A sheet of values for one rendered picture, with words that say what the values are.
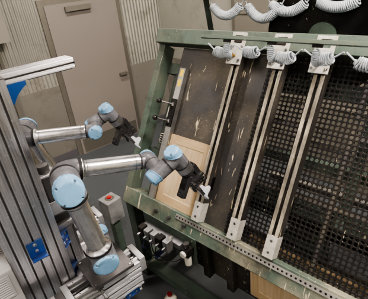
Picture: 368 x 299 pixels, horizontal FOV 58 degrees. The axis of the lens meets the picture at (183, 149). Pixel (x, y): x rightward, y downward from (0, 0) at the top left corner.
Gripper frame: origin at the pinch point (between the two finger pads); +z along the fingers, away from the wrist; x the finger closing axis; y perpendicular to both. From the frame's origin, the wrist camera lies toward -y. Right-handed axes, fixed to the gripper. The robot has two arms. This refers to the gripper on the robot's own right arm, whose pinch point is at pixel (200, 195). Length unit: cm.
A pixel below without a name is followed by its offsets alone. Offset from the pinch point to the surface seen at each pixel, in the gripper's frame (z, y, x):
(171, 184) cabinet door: 36, 4, 57
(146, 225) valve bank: 47, -28, 61
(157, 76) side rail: -8, 58, 97
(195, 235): 48, -13, 22
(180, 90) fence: -2, 56, 73
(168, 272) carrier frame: 105, -44, 63
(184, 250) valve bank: 51, -25, 24
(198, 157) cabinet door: 24, 26, 42
